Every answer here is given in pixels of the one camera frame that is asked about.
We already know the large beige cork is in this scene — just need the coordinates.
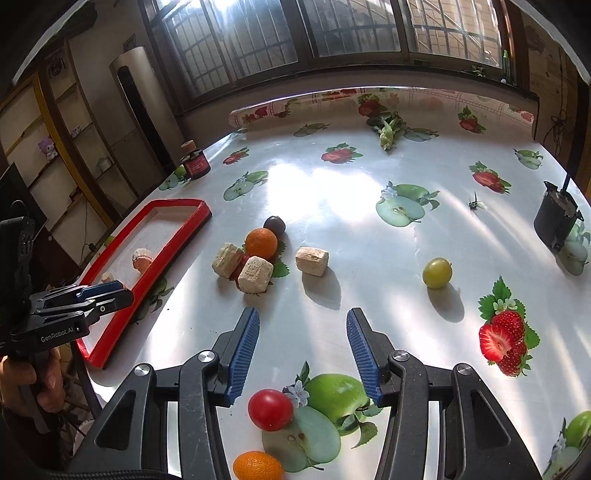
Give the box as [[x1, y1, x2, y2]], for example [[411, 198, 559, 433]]
[[131, 248, 153, 275]]

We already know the red tomato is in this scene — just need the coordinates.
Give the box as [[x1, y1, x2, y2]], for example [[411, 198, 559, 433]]
[[229, 254, 249, 281], [247, 389, 294, 432]]

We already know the orange tangerine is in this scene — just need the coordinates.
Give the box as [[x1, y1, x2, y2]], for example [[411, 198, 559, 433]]
[[232, 451, 284, 480]]

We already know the beige block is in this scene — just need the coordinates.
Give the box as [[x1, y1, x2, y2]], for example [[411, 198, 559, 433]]
[[238, 256, 273, 294], [211, 242, 245, 279], [295, 247, 329, 277]]

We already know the green round fruit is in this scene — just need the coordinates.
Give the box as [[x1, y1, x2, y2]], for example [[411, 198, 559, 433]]
[[423, 257, 453, 289]]

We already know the orange among blocks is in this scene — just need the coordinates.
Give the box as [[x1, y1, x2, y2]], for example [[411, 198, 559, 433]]
[[245, 228, 279, 261]]

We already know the dark grey plum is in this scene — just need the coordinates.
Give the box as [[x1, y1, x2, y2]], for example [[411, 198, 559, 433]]
[[263, 216, 287, 238]]

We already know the small beige cork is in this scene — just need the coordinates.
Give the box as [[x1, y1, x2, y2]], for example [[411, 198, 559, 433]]
[[101, 272, 114, 283]]

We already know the person's left hand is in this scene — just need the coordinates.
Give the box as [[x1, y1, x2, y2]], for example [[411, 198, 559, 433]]
[[1, 348, 65, 417]]

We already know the red rectangular tray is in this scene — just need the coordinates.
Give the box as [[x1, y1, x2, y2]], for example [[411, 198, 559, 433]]
[[77, 198, 211, 368]]

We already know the purple plush toy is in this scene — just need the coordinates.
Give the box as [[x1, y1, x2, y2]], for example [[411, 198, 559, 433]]
[[38, 137, 59, 161]]

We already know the dark jar with cork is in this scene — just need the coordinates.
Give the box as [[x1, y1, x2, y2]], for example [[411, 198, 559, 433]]
[[180, 140, 211, 180]]

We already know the wooden shelf unit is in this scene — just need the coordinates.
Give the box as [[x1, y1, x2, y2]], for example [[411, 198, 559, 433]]
[[1, 44, 137, 267]]

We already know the fruit print tablecloth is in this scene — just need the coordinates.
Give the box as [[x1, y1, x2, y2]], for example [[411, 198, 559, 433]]
[[89, 88, 590, 479]]

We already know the white tower air conditioner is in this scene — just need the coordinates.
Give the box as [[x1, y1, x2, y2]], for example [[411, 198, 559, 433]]
[[110, 46, 183, 195]]

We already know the black cup with straw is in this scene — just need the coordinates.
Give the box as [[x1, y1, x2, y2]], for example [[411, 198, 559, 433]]
[[533, 174, 584, 253]]

